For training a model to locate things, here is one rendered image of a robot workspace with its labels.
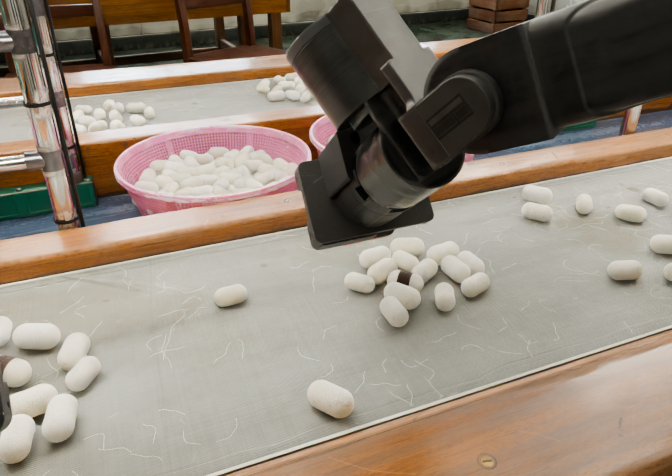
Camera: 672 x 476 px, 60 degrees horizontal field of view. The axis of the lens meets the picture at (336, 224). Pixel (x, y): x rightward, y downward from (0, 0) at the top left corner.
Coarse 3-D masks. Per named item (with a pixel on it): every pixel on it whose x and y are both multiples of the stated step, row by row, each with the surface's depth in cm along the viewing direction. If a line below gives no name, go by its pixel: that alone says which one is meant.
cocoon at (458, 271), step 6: (444, 258) 59; (450, 258) 58; (456, 258) 58; (444, 264) 58; (450, 264) 58; (456, 264) 57; (462, 264) 57; (444, 270) 58; (450, 270) 57; (456, 270) 57; (462, 270) 57; (468, 270) 57; (450, 276) 58; (456, 276) 57; (462, 276) 57; (468, 276) 57; (456, 282) 58
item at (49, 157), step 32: (0, 0) 52; (32, 0) 54; (0, 32) 54; (32, 32) 55; (32, 64) 55; (32, 96) 56; (32, 128) 58; (0, 160) 58; (32, 160) 59; (64, 192) 62; (64, 224) 63
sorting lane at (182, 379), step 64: (512, 192) 77; (576, 192) 77; (640, 192) 77; (192, 256) 62; (256, 256) 62; (320, 256) 62; (512, 256) 62; (576, 256) 62; (640, 256) 62; (64, 320) 53; (128, 320) 53; (192, 320) 53; (256, 320) 53; (320, 320) 53; (384, 320) 53; (448, 320) 53; (512, 320) 53; (576, 320) 53; (640, 320) 53; (64, 384) 46; (128, 384) 46; (192, 384) 46; (256, 384) 46; (384, 384) 46; (448, 384) 46; (64, 448) 40; (128, 448) 40; (192, 448) 40; (256, 448) 40
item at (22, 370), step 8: (16, 360) 45; (24, 360) 45; (8, 368) 44; (16, 368) 44; (24, 368) 45; (8, 376) 44; (16, 376) 44; (24, 376) 45; (8, 384) 44; (16, 384) 44
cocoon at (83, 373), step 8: (80, 360) 45; (88, 360) 45; (96, 360) 46; (72, 368) 45; (80, 368) 45; (88, 368) 45; (96, 368) 45; (72, 376) 44; (80, 376) 44; (88, 376) 45; (72, 384) 44; (80, 384) 44; (88, 384) 45
